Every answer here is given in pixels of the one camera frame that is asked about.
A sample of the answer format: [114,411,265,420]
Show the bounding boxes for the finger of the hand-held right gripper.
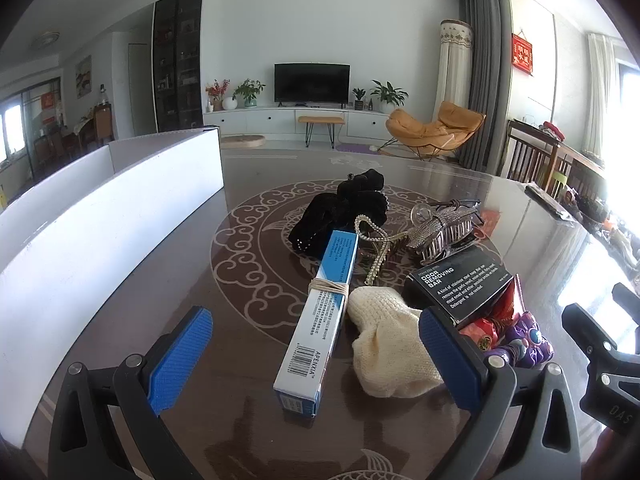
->
[561,303,640,431]
[612,282,640,313]

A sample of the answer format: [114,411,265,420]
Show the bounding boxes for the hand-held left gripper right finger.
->
[419,306,583,480]

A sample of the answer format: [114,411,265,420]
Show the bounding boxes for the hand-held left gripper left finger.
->
[47,305,213,480]

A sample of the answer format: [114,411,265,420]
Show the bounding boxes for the white blue nail cream box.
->
[272,230,360,417]

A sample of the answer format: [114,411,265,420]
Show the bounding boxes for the white foam board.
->
[0,125,225,453]

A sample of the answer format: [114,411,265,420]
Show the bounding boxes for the brown patterned desktop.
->
[20,147,640,480]

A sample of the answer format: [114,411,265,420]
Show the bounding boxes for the cream knitted sock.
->
[346,286,446,398]

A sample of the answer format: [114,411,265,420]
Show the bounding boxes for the red snack packet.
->
[457,274,523,356]

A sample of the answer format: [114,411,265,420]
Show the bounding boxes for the black box with white text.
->
[402,249,513,330]

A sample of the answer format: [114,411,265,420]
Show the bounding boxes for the purple toy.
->
[482,310,556,370]

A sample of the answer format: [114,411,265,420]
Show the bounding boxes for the rhinestone hair claw clip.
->
[405,209,487,267]

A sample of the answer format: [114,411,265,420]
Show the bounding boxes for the rhinestone bead hair band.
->
[352,214,396,286]

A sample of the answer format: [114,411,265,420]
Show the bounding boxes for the small red paper packet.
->
[481,210,503,238]

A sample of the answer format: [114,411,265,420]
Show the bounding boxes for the clear plastic hair clip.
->
[411,199,482,223]

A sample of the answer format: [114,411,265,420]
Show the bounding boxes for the dark wooden bench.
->
[506,120,606,201]

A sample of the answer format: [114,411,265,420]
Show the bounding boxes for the black velvet scrunchie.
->
[289,169,390,256]

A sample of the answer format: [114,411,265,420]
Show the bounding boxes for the white sheer curtain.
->
[585,32,623,158]

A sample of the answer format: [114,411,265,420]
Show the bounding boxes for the orange lounge chair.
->
[377,101,487,161]

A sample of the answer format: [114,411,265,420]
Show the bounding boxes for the grey curtain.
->
[459,0,511,176]

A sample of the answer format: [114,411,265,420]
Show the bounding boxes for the white television cabinet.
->
[202,105,401,136]

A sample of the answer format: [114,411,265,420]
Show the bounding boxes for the red flowers in vase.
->
[206,79,231,112]

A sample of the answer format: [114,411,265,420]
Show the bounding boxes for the wooden bench with metal legs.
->
[297,116,347,148]

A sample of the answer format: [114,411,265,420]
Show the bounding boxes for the large leafy potted plant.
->
[369,80,408,115]

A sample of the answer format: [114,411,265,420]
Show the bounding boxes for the green potted plant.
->
[232,79,266,108]

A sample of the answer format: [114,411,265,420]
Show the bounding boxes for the covered standing air conditioner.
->
[432,20,473,133]

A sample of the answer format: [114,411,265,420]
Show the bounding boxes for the dark glass display cabinet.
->
[152,0,203,133]

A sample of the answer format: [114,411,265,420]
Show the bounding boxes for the black television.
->
[274,62,351,103]

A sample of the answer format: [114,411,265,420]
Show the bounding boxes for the red wall hanging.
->
[511,32,535,77]

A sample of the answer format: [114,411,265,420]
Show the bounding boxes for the framed wall painting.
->
[75,55,93,96]

